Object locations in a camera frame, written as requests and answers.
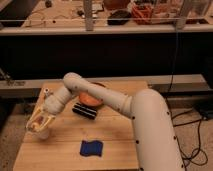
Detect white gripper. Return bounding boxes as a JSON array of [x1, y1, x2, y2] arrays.
[[26, 107, 56, 132]]

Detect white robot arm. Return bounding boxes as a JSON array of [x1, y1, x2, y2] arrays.
[[26, 72, 185, 171]]

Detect wooden table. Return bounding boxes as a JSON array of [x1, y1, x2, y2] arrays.
[[13, 80, 148, 171]]

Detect black striped box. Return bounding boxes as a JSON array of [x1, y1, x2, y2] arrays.
[[72, 103, 97, 119]]

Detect blue folded cloth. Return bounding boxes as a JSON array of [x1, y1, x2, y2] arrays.
[[80, 140, 103, 157]]

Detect orange bowl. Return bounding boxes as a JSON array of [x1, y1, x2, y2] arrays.
[[78, 92, 103, 107]]

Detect black object on shelf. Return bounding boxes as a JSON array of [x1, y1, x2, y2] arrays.
[[107, 10, 131, 25]]

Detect orange crate on shelf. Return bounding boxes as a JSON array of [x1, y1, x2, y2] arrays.
[[131, 4, 153, 25]]

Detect metal shelf rail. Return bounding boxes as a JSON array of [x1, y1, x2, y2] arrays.
[[0, 23, 213, 36]]

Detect black cable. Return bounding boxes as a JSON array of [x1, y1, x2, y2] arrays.
[[166, 29, 210, 168]]

